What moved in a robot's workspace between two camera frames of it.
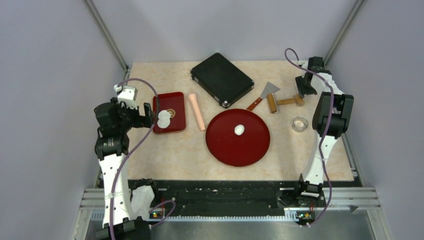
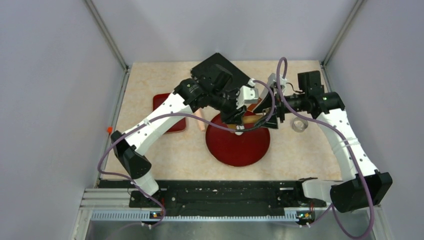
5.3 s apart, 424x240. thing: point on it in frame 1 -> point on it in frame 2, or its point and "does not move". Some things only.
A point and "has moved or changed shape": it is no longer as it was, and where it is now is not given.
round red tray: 238,137 does not move
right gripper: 302,90 -> 274,108
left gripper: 145,120 -> 234,116
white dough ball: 239,130 does not move
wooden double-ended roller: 273,103 has moved or changed shape
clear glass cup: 300,124 does not move
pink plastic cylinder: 193,99 does not move
